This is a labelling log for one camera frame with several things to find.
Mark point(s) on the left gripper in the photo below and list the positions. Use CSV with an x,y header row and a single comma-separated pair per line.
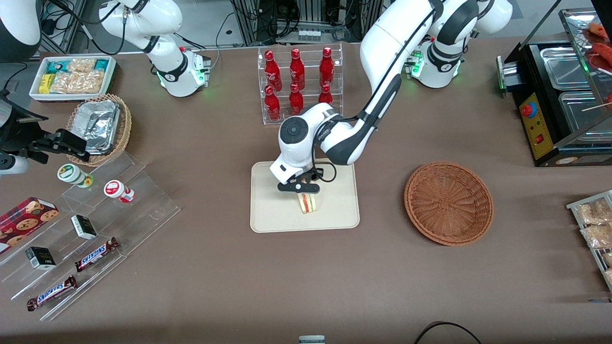
x,y
311,174

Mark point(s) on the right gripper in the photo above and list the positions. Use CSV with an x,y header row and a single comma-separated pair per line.
x,y
15,132

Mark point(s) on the triangular sandwich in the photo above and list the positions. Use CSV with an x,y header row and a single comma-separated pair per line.
x,y
308,204

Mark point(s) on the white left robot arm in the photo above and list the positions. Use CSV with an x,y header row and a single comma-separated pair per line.
x,y
382,48

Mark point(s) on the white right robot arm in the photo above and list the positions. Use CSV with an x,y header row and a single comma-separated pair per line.
x,y
162,28

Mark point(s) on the cream plastic tray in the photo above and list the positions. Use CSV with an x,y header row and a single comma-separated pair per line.
x,y
337,215

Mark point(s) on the oval light wicker basket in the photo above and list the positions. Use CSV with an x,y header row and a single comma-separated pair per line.
x,y
125,124

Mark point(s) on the round brown wicker basket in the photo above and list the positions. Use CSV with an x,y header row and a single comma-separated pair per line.
x,y
447,203

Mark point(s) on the tray of wrapped pastries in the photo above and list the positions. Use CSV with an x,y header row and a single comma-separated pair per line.
x,y
572,206

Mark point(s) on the green lid yogurt cup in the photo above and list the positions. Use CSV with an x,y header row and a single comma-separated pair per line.
x,y
71,174

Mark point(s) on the aluminium foil container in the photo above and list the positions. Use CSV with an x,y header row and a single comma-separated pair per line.
x,y
98,126

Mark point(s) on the white rectangular snack bin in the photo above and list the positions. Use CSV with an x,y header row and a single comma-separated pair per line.
x,y
36,93

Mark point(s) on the yellow snack packet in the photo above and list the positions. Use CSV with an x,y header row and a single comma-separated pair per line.
x,y
46,83

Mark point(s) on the clear cracker bag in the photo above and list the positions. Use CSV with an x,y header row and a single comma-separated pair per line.
x,y
81,65
76,82

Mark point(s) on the red lid yogurt cup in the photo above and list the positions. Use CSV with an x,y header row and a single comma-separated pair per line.
x,y
115,189

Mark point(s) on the teal snack packet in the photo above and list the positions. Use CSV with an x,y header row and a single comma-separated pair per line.
x,y
57,67
101,64

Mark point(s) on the red cookie box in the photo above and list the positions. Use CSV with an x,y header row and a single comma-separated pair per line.
x,y
24,220

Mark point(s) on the red cola bottle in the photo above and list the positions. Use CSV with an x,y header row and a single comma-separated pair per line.
x,y
325,95
296,101
326,68
272,106
297,70
272,71

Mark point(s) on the small black box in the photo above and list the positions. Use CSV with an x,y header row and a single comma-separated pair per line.
x,y
83,227
40,258

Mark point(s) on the clear acrylic stepped display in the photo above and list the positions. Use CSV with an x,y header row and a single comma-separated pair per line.
x,y
143,205

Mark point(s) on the Snickers chocolate bar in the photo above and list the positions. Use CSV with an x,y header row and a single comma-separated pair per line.
x,y
95,254
51,293

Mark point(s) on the clear acrylic bottle rack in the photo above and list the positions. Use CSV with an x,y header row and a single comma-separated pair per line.
x,y
311,71

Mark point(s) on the white power strip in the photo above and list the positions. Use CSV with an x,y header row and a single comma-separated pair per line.
x,y
309,35

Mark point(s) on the black hot food warmer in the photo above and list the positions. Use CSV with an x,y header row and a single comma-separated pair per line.
x,y
538,129

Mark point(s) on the stainless steel pan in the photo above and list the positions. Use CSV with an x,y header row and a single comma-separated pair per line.
x,y
564,69
583,112

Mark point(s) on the clear bag of pastries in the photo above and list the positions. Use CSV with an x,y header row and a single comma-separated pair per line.
x,y
600,236
608,259
595,212
609,277

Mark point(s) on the blue tape strip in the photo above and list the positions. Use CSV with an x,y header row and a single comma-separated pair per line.
x,y
600,300

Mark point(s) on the red sausage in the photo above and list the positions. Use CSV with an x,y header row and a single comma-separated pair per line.
x,y
603,53
601,31

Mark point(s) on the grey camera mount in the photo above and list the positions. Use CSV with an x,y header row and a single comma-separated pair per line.
x,y
311,339

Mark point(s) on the aluminium frame rack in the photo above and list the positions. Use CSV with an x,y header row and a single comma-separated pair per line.
x,y
306,14

